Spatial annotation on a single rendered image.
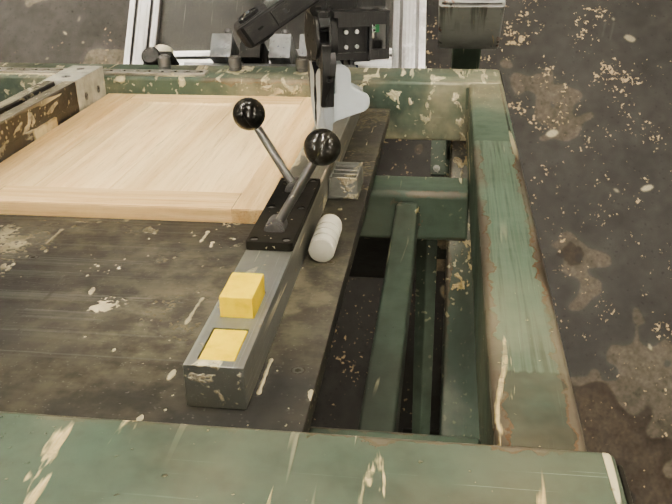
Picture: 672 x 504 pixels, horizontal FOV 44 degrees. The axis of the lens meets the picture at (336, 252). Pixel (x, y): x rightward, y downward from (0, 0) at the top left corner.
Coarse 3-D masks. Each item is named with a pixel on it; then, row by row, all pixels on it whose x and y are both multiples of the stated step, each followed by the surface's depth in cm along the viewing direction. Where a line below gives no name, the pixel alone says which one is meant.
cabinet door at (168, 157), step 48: (144, 96) 155; (192, 96) 154; (240, 96) 154; (48, 144) 128; (96, 144) 128; (144, 144) 128; (192, 144) 128; (240, 144) 127; (288, 144) 126; (0, 192) 108; (48, 192) 108; (96, 192) 108; (144, 192) 108; (192, 192) 107; (240, 192) 108
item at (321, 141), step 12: (312, 132) 83; (324, 132) 83; (312, 144) 82; (324, 144) 82; (336, 144) 83; (312, 156) 83; (324, 156) 82; (336, 156) 83; (312, 168) 85; (300, 180) 85; (300, 192) 86; (288, 204) 86; (276, 216) 88; (264, 228) 87; (276, 228) 87
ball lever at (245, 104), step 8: (240, 104) 95; (248, 104) 94; (256, 104) 95; (232, 112) 96; (240, 112) 94; (248, 112) 94; (256, 112) 94; (264, 112) 96; (240, 120) 95; (248, 120) 94; (256, 120) 95; (248, 128) 95; (256, 128) 96; (264, 136) 96; (264, 144) 97; (272, 144) 97; (272, 152) 97; (280, 160) 98; (280, 168) 98; (288, 176) 98; (288, 184) 98
